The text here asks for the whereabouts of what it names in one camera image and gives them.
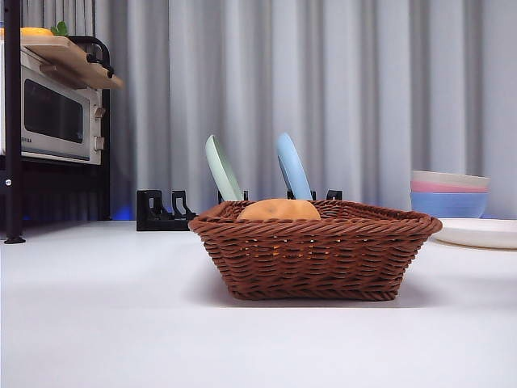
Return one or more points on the pale green plate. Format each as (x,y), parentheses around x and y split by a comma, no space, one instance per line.
(222,169)

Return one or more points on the white toaster oven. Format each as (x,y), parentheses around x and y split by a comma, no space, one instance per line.
(52,113)

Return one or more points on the brown woven wicker basket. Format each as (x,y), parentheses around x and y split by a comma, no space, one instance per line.
(315,262)

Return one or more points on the black plastic dish rack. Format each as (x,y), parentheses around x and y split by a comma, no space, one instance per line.
(161,218)

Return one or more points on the white shallow plate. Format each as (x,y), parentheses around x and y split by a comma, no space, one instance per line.
(480,233)

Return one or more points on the yellow food item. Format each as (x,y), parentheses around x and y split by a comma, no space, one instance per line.
(36,31)

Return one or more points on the cream bowl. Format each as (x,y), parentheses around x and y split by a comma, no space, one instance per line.
(448,178)

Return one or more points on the blue bowl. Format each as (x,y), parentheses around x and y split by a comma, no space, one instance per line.
(448,204)

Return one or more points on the black metal shelf frame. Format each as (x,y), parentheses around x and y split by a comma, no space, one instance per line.
(12,121)

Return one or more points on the light blue plate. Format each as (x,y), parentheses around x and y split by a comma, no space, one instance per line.
(295,169)

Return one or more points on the wooden cutting board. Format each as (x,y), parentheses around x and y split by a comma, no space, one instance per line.
(72,60)

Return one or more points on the grey pleated curtain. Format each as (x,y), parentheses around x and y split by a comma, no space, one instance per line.
(363,81)

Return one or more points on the pink bowl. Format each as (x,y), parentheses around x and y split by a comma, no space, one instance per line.
(444,188)

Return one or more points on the brown potato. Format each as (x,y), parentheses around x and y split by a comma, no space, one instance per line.
(278,210)

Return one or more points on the green leafy item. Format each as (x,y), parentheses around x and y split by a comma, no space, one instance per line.
(60,28)

